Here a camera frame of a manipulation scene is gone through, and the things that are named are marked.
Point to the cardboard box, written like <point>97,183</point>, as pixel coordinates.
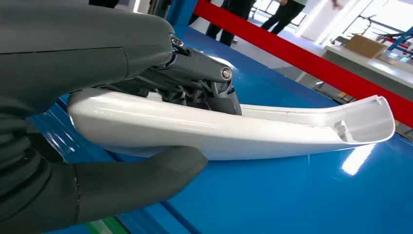
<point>364,46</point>

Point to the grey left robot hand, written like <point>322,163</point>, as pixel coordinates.
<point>80,48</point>

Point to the grey table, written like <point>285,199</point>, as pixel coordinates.
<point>371,68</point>

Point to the person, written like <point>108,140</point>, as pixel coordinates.
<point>284,13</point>
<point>240,8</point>

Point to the green plastic crate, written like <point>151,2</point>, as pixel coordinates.
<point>106,227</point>

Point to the red barrier belt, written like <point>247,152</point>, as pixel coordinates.
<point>290,51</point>

